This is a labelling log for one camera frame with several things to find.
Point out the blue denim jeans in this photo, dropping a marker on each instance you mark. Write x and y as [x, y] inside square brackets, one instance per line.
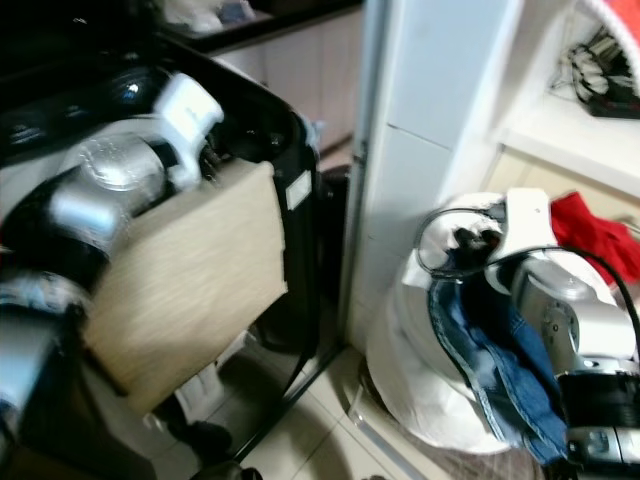
[510, 390]

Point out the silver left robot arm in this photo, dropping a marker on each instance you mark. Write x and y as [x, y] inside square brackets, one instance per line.
[80, 210]

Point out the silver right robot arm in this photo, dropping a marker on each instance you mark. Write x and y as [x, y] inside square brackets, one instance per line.
[575, 320]

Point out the red garment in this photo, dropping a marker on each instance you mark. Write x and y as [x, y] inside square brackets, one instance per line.
[590, 230]

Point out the white laundry basket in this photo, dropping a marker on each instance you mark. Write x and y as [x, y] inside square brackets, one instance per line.
[410, 380]

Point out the white cabinet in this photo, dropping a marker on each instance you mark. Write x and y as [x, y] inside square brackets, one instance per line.
[440, 80]

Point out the red plastic container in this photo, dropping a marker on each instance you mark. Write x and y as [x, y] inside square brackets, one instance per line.
[620, 18]

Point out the beige panel on washer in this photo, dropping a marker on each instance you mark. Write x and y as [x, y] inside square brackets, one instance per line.
[200, 290]

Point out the white plastic bag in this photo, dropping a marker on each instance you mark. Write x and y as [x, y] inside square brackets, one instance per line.
[190, 12]

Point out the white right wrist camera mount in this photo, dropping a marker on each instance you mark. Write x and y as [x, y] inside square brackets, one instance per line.
[528, 215]

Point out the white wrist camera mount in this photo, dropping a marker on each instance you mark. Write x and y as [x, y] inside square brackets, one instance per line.
[190, 115]
[528, 215]

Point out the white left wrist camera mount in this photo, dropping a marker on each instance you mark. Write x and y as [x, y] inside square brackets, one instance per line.
[190, 115]

